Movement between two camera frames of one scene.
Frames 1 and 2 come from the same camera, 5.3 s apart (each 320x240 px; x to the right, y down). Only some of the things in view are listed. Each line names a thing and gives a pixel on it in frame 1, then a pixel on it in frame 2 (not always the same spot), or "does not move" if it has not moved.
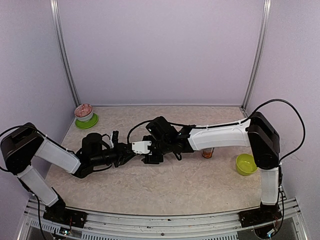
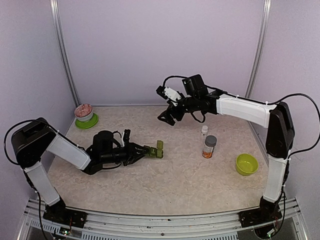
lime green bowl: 245,164 does not move
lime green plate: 87,124 does not move
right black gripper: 152,160 → 170,118
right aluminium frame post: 265,24 does not move
